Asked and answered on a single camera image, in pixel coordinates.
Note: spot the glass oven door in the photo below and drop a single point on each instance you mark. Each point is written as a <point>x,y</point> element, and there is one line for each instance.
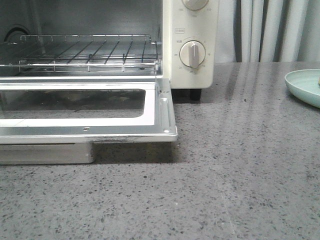
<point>58,119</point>

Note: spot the black oven foot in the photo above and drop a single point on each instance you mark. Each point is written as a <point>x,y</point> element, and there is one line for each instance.
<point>195,94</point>

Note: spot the upper temperature knob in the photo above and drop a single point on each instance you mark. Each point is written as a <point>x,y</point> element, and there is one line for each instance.
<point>194,5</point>

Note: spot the metal wire oven rack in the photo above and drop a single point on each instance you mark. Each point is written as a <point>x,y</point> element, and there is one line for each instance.
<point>126,54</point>

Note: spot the light green plate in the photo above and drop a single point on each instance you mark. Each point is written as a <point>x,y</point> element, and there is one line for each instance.
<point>303,84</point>

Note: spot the lower timer knob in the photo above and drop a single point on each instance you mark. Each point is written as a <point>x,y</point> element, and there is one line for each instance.
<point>192,54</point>

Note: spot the cream white toaster oven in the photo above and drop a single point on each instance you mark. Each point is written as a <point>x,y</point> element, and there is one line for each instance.
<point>168,22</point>

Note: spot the grey white curtain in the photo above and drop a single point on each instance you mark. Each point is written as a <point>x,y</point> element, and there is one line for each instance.
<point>251,31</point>

